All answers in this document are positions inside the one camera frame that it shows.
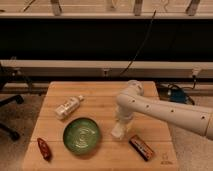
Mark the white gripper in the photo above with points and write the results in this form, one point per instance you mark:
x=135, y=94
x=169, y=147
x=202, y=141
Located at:
x=124, y=117

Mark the white sponge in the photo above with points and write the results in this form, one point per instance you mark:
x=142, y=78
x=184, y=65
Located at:
x=119, y=130

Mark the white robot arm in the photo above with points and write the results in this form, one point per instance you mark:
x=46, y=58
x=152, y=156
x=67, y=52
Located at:
x=196, y=119

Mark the green ceramic bowl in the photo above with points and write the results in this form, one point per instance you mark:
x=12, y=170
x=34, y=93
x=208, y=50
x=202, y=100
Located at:
x=81, y=136

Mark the brown chocolate bar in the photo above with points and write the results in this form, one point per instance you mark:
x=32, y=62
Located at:
x=141, y=147

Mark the clear plastic cup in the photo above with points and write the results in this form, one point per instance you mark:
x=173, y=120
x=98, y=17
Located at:
x=135, y=83

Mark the blue power box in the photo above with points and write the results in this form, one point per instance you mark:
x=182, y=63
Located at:
x=177, y=96

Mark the white plastic bottle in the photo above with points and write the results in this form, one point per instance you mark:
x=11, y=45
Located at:
x=65, y=109

